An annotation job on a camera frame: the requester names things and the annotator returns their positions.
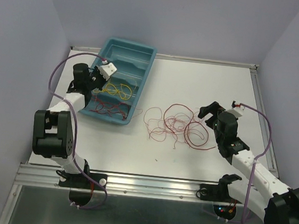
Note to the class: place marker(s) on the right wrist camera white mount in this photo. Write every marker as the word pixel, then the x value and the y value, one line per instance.
pixel 236 109

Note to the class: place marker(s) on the aluminium mounting rail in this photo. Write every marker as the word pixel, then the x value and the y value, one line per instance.
pixel 116 184

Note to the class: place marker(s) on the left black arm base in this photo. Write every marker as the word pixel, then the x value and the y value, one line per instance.
pixel 83 193

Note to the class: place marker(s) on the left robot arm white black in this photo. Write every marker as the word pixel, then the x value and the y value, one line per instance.
pixel 55 129

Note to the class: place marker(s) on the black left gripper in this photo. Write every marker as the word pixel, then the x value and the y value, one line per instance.
pixel 96 71

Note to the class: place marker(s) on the teal plastic compartment tray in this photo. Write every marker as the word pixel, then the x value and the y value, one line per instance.
pixel 117 101

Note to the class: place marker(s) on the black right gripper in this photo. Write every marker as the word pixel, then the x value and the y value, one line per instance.
pixel 215 109

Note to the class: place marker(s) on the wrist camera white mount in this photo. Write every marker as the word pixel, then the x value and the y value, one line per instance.
pixel 107 69
pixel 236 109

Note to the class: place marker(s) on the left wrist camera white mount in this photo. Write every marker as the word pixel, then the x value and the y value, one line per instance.
pixel 107 69

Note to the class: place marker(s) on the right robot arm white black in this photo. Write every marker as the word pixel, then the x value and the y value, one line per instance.
pixel 257 188

